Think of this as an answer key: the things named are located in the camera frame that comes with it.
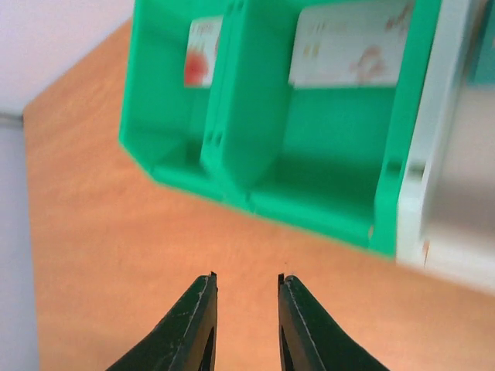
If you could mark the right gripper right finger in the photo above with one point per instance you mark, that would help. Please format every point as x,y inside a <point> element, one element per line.
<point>310,339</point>

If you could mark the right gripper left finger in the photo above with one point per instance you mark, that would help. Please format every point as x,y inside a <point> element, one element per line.
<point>185,338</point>

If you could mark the grey flower card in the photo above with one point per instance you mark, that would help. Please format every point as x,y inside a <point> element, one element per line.
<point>350,44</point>

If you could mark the red circle card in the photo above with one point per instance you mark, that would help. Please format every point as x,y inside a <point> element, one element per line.
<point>201,51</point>

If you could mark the white bin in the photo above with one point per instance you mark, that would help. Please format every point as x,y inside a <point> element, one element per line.
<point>445,216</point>

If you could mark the middle green bin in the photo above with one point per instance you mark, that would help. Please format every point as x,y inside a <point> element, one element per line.
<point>331,159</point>

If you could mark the green bin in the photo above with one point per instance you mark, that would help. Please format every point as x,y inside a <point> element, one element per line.
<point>331,159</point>
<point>189,138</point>

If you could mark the left green bin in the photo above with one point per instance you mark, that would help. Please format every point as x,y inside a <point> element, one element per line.
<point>189,138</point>

